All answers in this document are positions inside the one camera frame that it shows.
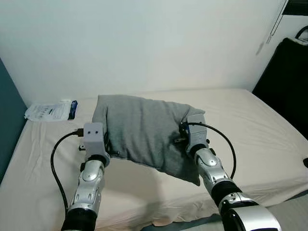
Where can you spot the grey square pillow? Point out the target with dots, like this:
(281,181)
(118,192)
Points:
(139,132)

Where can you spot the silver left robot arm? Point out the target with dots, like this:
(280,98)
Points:
(89,187)

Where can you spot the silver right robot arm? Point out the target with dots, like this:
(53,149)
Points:
(221,185)

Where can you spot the black chair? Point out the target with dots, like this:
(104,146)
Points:
(286,86)

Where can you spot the white plastic packet blue edge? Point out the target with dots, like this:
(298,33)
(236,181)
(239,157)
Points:
(48,110)

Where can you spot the beige sheeted bed mattress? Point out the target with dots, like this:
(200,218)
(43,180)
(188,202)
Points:
(260,144)

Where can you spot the white blind wand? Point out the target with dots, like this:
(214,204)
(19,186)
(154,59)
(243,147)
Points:
(278,19)

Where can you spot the dark window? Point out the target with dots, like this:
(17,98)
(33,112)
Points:
(297,6)

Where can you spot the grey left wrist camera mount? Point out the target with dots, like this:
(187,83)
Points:
(94,138)

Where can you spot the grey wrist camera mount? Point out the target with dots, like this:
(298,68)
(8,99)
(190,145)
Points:
(94,138)
(197,134)

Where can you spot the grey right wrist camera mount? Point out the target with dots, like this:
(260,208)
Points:
(197,134)

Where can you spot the teal upholstered bed frame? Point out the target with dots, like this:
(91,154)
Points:
(9,125)

